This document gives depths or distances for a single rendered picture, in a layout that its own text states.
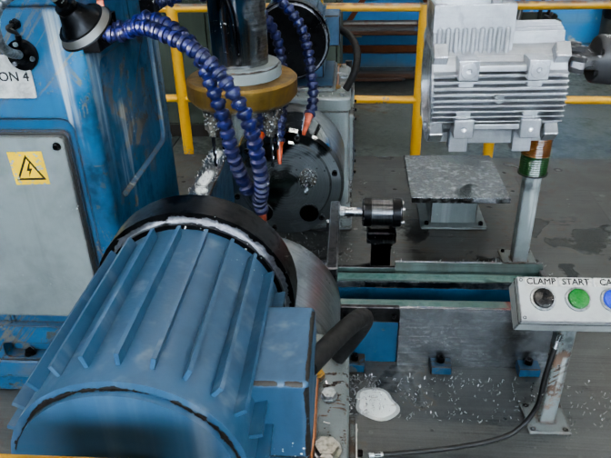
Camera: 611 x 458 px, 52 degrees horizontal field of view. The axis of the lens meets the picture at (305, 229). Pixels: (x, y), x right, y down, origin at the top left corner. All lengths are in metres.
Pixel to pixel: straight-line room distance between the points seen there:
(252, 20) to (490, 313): 0.64
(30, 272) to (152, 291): 0.65
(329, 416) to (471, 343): 0.62
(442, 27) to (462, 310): 0.49
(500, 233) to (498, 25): 0.78
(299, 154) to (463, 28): 0.47
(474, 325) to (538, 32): 0.51
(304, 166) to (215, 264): 0.83
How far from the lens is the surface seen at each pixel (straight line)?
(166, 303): 0.46
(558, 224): 1.78
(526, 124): 1.02
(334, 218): 1.22
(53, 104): 0.95
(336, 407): 0.64
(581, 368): 1.30
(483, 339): 1.21
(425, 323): 1.17
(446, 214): 1.68
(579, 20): 6.42
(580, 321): 0.99
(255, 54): 1.00
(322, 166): 1.32
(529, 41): 1.05
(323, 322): 0.82
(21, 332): 1.20
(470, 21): 1.01
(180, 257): 0.50
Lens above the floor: 1.61
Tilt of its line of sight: 29 degrees down
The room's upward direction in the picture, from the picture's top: 2 degrees counter-clockwise
